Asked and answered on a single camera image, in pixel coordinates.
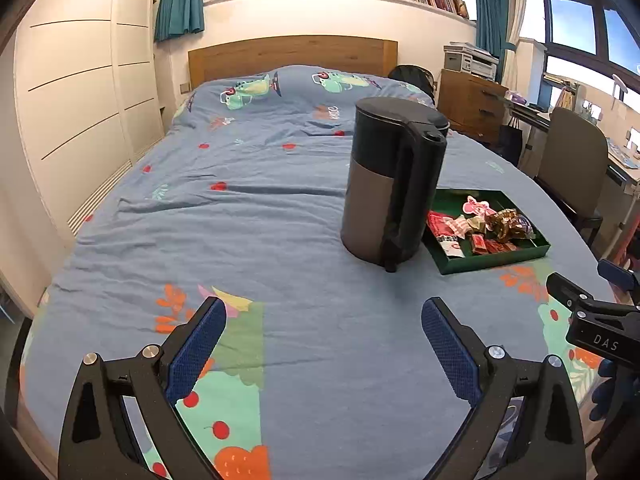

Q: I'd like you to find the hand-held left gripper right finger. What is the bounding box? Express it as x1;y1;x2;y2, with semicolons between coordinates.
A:
421;296;587;480

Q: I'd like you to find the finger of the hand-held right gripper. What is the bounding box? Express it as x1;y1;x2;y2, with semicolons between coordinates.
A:
598;259;640;291
546;272;618;317

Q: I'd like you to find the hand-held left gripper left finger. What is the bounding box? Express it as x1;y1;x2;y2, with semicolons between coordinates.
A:
58;296;227;480

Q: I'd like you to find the green tray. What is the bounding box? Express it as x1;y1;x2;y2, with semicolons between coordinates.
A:
421;188;552;276

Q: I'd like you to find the dark red snack packet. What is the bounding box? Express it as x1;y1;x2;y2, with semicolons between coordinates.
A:
484;240;521;257

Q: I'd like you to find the brown and gold snack packet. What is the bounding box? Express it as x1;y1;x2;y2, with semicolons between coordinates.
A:
485;207;523;243

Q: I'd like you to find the red and white snack pouch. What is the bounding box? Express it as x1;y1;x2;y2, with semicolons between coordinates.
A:
426;211;466;259

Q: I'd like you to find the pink cartoon packet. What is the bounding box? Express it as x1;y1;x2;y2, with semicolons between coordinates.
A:
461;195;493;218

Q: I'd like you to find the person's right hand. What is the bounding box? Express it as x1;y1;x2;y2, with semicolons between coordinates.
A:
590;359;618;422

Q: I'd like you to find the grey office chair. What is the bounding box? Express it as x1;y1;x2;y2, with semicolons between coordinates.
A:
535;106;609;246

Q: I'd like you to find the blue printed blanket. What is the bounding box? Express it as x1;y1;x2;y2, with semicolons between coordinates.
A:
20;64;618;480

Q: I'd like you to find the dark blue shopping bag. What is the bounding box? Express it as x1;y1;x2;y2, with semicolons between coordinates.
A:
497;115;525;161

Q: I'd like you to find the black electric kettle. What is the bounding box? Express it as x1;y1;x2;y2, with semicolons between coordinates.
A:
340;97;450;273

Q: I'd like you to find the desk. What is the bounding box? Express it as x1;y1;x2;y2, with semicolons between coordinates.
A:
505;97;640;186

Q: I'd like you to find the wooden dresser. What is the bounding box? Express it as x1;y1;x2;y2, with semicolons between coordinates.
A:
437;68;511;143

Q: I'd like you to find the white printer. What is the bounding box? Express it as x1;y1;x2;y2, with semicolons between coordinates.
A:
443;42;500;81

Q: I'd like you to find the black backpack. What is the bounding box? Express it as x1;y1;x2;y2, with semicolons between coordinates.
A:
387;64;437;101

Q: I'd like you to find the teal curtain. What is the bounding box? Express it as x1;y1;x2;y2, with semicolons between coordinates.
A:
472;0;516;83
154;0;206;43

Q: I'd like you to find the white wardrobe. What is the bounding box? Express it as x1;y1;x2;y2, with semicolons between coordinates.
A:
12;0;166;236

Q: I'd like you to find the wooden headboard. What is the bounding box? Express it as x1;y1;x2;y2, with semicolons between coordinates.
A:
187;35;399;92

